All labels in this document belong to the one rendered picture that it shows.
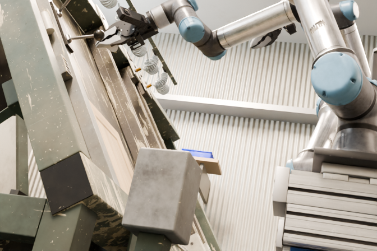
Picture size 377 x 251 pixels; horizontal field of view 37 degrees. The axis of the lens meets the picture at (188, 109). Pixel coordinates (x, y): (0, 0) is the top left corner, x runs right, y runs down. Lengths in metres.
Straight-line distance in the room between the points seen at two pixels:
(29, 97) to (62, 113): 0.11
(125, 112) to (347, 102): 1.17
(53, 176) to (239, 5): 4.70
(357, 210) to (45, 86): 0.81
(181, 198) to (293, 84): 4.92
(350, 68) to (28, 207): 0.80
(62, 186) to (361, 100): 0.73
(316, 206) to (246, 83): 4.75
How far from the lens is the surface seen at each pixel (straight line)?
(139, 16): 1.90
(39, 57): 1.51
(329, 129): 2.21
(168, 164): 1.23
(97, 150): 1.60
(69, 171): 1.31
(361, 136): 1.46
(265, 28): 1.84
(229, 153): 5.76
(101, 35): 1.88
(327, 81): 1.39
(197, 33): 1.82
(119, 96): 2.40
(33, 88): 1.46
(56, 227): 1.28
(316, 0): 1.58
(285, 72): 6.14
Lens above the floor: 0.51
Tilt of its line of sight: 24 degrees up
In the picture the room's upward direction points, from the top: 12 degrees clockwise
